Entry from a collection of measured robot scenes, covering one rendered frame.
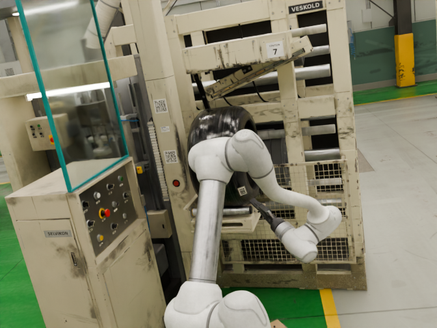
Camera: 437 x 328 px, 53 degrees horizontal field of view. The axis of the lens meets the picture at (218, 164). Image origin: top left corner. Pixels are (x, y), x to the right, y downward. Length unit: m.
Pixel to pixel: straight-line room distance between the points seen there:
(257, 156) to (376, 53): 10.12
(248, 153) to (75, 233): 0.94
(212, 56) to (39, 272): 1.46
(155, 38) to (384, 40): 9.58
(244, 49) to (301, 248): 1.15
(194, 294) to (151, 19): 1.43
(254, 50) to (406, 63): 8.93
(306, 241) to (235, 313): 0.64
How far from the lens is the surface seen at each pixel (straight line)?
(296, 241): 1.97
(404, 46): 11.23
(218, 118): 2.28
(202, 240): 1.61
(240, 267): 3.34
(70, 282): 2.28
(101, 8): 2.85
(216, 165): 1.64
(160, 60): 2.39
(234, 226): 2.43
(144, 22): 2.42
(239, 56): 2.52
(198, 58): 2.59
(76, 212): 2.07
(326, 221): 1.98
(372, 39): 11.57
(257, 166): 1.62
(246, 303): 1.46
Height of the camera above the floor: 1.81
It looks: 16 degrees down
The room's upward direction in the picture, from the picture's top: 10 degrees counter-clockwise
